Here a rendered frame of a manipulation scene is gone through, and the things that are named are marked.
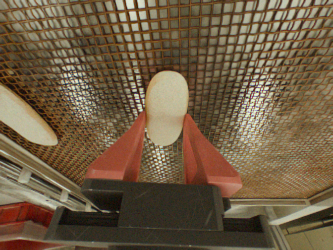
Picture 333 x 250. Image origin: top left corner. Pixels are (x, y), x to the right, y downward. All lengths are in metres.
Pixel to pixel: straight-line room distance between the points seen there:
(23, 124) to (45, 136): 0.02
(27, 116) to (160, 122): 0.12
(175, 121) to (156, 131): 0.02
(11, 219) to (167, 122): 0.64
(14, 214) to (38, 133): 0.53
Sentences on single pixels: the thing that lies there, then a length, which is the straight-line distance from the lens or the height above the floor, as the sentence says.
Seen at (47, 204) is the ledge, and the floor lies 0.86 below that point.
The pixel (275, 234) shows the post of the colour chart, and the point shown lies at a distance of 1.13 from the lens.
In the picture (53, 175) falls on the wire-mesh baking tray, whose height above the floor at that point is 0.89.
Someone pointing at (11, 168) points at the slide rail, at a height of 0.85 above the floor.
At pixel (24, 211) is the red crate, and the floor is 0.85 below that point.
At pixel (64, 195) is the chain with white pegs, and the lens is 0.54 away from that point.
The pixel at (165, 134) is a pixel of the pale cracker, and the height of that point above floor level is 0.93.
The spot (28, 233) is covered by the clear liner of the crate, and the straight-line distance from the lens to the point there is 0.70.
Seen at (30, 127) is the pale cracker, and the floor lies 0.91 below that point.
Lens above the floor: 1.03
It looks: 39 degrees down
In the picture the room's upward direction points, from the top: 169 degrees clockwise
